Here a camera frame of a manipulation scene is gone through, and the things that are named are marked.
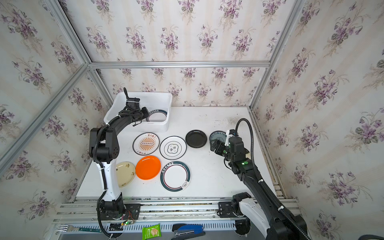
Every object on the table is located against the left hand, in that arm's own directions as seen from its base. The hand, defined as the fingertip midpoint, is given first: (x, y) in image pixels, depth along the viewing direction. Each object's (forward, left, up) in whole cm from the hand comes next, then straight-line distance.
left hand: (147, 111), depth 104 cm
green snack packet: (-68, -14, -10) cm, 70 cm away
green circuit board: (-68, +10, -10) cm, 69 cm away
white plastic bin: (+8, -7, -2) cm, 11 cm away
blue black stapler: (-68, -29, -8) cm, 74 cm away
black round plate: (-18, -35, -8) cm, 40 cm away
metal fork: (-67, +26, -11) cm, 72 cm away
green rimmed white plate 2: (-43, -23, -10) cm, 49 cm away
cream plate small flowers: (-40, +7, -10) cm, 42 cm away
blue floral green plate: (-13, -51, -10) cm, 54 cm away
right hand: (-30, -44, +6) cm, 54 cm away
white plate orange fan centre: (-21, -1, -10) cm, 23 cm away
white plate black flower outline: (-24, -20, -9) cm, 33 cm away
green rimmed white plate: (+2, -6, -7) cm, 9 cm away
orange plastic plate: (-37, -6, -11) cm, 39 cm away
